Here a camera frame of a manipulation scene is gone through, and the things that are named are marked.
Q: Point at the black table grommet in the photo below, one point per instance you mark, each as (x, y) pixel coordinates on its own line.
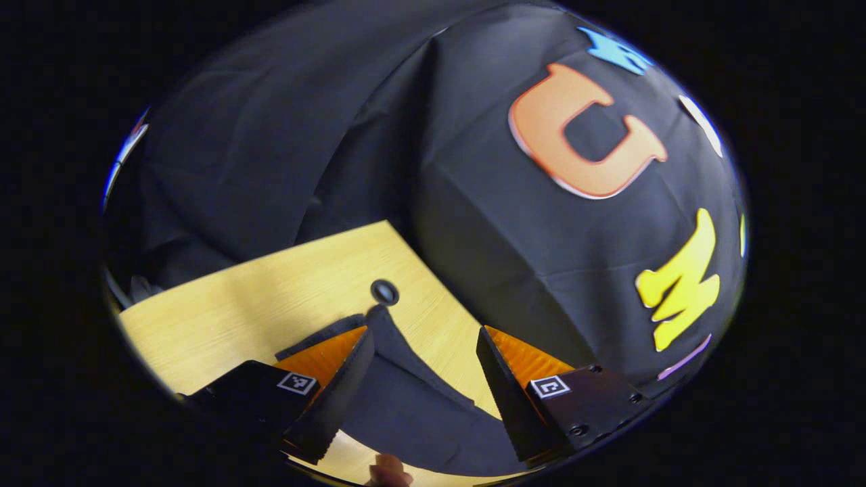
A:
(384, 292)

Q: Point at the computer monitor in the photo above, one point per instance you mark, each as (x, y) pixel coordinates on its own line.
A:
(133, 141)

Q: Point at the black jeans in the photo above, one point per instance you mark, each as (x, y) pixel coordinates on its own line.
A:
(413, 412)

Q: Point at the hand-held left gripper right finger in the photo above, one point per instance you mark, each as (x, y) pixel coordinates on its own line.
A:
(511, 406)

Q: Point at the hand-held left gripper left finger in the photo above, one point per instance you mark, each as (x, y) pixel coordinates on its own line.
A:
(338, 399)

